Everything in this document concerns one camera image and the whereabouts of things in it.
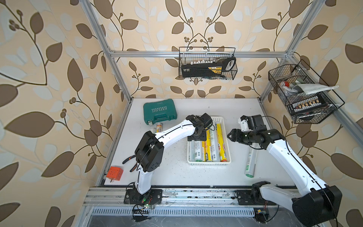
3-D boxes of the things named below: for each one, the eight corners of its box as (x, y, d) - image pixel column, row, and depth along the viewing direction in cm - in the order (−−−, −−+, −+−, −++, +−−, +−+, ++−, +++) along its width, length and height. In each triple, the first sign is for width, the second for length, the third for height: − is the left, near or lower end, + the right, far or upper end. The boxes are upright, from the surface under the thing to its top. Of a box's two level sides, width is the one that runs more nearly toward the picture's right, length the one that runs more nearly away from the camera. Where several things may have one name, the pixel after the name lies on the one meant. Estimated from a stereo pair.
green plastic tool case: (145, 125, 105) (144, 122, 101) (144, 106, 117) (143, 103, 114) (178, 119, 108) (177, 115, 105) (173, 101, 121) (173, 98, 117)
